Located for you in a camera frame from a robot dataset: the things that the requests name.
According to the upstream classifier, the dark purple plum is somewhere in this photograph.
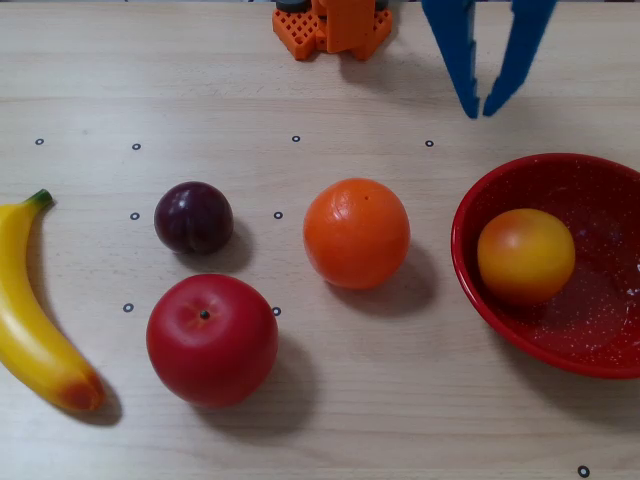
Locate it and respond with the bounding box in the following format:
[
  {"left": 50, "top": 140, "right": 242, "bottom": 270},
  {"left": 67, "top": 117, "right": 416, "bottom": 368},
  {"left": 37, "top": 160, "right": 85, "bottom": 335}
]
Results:
[{"left": 153, "top": 181, "right": 235, "bottom": 255}]

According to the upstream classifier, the orange fruit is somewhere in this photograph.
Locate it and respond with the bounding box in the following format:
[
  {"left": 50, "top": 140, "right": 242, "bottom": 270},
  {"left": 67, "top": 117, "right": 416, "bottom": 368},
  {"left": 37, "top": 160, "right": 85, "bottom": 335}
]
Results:
[{"left": 302, "top": 177, "right": 412, "bottom": 291}]

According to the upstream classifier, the yellow orange peach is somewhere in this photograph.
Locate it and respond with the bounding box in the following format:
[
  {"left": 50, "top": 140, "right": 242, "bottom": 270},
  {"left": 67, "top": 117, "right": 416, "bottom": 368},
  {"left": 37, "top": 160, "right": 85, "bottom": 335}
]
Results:
[{"left": 476, "top": 208, "right": 577, "bottom": 307}]

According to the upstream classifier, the red speckled bowl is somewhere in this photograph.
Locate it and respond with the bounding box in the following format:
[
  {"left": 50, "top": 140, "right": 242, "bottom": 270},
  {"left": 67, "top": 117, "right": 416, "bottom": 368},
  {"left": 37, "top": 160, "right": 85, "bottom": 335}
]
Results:
[{"left": 450, "top": 152, "right": 640, "bottom": 380}]

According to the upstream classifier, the orange robot arm with base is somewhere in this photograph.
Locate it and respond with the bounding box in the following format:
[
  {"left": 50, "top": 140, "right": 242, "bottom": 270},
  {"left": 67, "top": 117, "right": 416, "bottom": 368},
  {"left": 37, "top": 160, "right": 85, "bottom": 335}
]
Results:
[{"left": 272, "top": 0, "right": 394, "bottom": 62}]

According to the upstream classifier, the red apple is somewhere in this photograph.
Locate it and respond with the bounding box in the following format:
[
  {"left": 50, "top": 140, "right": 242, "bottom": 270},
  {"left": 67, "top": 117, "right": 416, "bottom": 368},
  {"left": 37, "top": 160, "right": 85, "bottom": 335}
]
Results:
[{"left": 146, "top": 273, "right": 280, "bottom": 409}]

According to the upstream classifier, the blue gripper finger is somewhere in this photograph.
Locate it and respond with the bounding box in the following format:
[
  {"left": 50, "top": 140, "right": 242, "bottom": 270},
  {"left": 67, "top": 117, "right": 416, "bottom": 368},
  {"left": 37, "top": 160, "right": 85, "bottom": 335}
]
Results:
[
  {"left": 421, "top": 0, "right": 482, "bottom": 120},
  {"left": 482, "top": 0, "right": 559, "bottom": 118}
]

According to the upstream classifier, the yellow banana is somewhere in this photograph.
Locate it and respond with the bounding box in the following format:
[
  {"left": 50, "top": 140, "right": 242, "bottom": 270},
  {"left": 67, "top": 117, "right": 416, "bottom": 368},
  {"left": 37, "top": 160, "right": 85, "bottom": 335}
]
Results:
[{"left": 0, "top": 188, "right": 106, "bottom": 413}]

